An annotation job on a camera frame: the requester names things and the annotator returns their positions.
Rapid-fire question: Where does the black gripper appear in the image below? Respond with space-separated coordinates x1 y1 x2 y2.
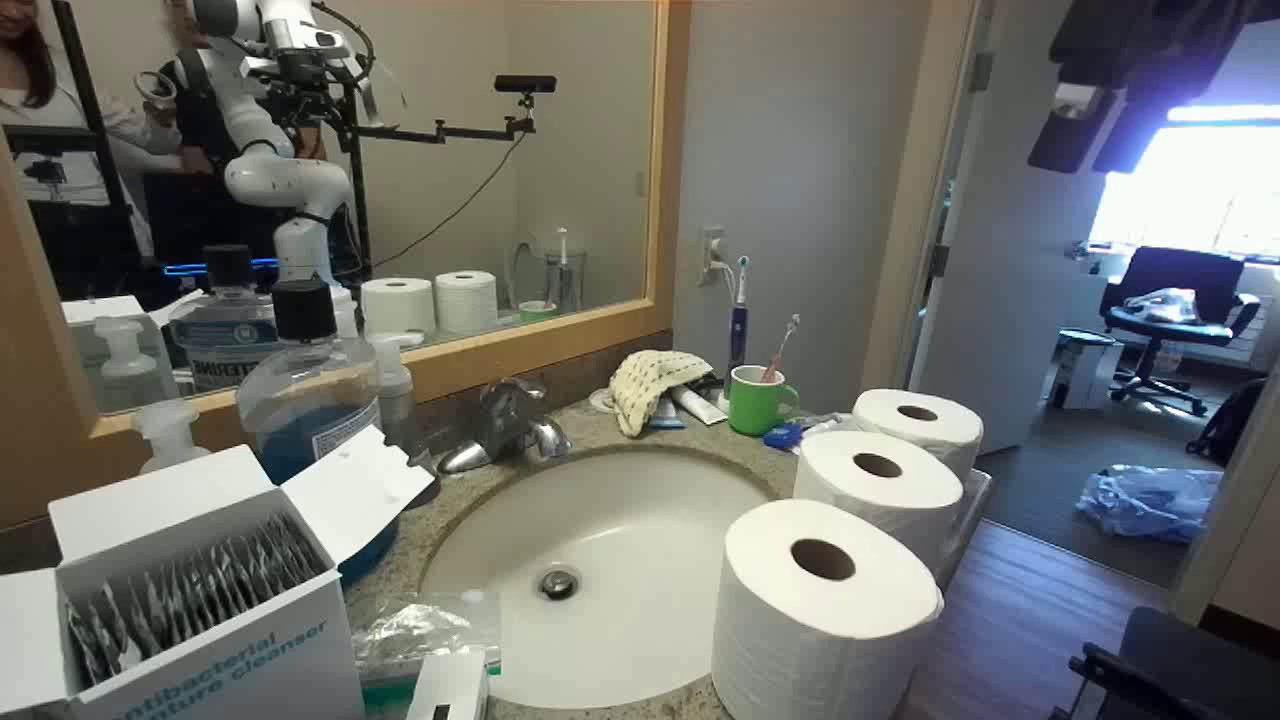
1058 0 1265 177

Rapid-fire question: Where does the small white device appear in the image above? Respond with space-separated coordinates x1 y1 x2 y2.
404 644 491 720

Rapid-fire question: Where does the white sink basin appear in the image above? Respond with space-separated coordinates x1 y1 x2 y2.
417 444 786 711

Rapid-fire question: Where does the bright window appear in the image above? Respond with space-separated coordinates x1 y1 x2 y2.
1094 96 1280 262

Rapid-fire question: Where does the black robot table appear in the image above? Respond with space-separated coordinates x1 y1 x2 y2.
1052 604 1280 720

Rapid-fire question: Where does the white toothpaste tube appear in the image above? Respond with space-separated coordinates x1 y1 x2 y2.
668 381 732 432

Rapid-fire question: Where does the electric toothbrush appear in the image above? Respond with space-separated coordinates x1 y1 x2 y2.
726 253 756 376

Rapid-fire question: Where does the chrome faucet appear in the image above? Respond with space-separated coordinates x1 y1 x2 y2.
431 376 575 479

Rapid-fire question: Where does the black office chair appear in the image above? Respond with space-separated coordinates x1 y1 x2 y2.
1097 242 1265 415

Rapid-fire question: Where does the small blue item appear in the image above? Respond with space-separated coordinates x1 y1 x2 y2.
762 415 812 456

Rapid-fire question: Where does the cream fabric pouch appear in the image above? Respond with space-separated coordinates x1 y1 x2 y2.
603 347 719 439

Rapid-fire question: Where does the black bag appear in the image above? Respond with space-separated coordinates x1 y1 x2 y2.
1185 376 1274 471

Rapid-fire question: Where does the clear plastic bag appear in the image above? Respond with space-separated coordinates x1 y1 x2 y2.
353 590 506 720

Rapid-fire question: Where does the grey room door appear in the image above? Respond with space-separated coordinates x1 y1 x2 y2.
916 0 1113 456

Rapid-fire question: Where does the white tissue roll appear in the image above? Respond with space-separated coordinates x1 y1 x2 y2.
707 496 950 720
854 383 987 479
794 427 970 575

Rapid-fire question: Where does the manual toothbrush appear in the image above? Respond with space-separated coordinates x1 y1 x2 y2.
763 311 810 383

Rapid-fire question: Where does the small clear soap bottle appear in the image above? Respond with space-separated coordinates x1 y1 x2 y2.
363 333 420 452

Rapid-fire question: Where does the white storage box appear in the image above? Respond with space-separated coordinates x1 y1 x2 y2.
1052 327 1126 415

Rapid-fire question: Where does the open white floss box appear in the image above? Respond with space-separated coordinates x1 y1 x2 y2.
0 421 442 720

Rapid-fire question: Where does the crumpled pale plastic bag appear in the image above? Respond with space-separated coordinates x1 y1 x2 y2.
1072 456 1225 546

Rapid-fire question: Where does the green mug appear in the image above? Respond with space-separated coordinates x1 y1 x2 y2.
726 360 810 439

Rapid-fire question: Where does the blue mouthwash bottle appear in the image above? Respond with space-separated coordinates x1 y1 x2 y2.
238 276 408 590

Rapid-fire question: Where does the wood framed mirror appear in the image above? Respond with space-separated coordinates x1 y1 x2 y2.
0 0 696 534

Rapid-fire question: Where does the teal box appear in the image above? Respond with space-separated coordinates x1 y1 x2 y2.
358 670 431 720

